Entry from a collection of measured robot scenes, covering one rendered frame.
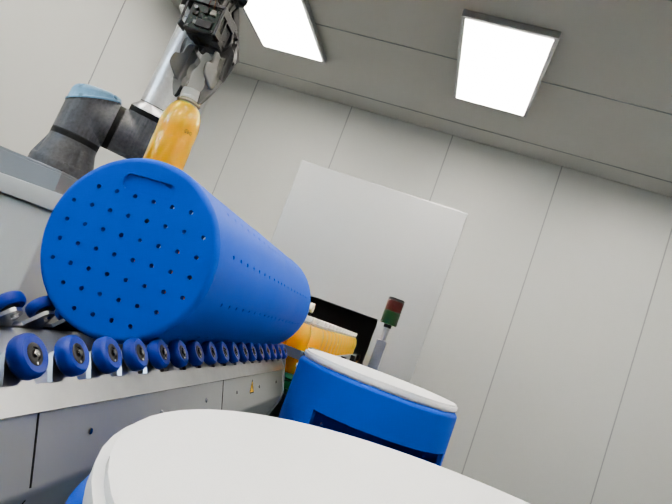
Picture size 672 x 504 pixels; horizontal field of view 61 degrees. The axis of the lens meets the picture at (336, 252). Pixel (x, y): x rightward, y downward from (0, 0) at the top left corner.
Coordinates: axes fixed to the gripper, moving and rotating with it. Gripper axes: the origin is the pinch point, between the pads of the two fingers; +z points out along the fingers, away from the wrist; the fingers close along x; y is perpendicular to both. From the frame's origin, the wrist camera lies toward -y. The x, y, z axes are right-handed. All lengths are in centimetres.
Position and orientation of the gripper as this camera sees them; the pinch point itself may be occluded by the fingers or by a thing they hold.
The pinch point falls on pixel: (191, 95)
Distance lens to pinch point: 105.9
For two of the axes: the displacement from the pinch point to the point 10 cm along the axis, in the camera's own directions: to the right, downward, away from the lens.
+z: -3.5, 9.3, -1.2
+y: -1.1, -1.7, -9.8
